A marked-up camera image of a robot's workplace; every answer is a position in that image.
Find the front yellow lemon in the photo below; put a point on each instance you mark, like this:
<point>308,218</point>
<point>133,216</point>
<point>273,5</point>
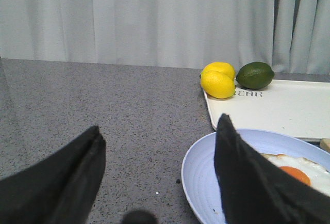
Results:
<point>217,84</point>

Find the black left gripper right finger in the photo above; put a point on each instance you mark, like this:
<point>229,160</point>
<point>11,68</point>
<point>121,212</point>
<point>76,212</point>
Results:
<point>253,190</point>

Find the green lime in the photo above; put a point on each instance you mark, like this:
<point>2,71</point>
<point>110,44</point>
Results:
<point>255,75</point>

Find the white rectangular tray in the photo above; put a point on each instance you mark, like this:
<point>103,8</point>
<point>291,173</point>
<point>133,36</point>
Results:
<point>295,108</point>

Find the bread slice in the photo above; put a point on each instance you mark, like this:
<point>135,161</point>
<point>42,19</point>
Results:
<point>325,144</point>

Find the fried egg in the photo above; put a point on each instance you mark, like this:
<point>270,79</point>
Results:
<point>302,169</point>

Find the light blue round plate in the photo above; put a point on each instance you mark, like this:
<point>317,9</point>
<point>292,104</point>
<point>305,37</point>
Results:
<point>198,175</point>

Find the yellow lemon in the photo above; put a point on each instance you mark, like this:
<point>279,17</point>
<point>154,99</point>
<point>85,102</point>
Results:
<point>222,67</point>
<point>217,84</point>

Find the white curtain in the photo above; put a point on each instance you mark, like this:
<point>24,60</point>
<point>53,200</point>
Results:
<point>291,35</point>

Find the rear yellow lemon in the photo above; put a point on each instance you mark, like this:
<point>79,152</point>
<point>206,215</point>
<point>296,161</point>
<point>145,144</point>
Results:
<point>222,67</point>

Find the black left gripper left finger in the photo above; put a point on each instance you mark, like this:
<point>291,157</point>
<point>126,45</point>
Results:
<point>61,188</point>

